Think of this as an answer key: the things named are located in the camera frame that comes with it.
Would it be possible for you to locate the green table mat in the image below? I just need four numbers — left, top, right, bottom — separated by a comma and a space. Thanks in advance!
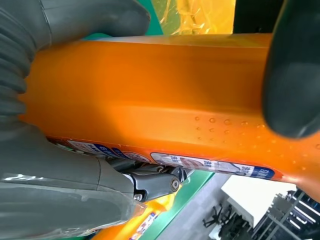
54, 0, 216, 240

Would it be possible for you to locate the black chair base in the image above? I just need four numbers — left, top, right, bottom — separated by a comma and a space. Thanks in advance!
202, 202, 239, 233

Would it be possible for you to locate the yellow plastic wrapped sheet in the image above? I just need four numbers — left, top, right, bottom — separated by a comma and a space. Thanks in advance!
151, 0, 237, 36

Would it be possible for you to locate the white cabinet block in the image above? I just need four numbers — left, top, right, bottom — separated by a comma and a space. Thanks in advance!
220, 174, 298, 229

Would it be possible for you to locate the metal equipment rack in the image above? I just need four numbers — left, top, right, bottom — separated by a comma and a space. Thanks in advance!
249, 188, 320, 240

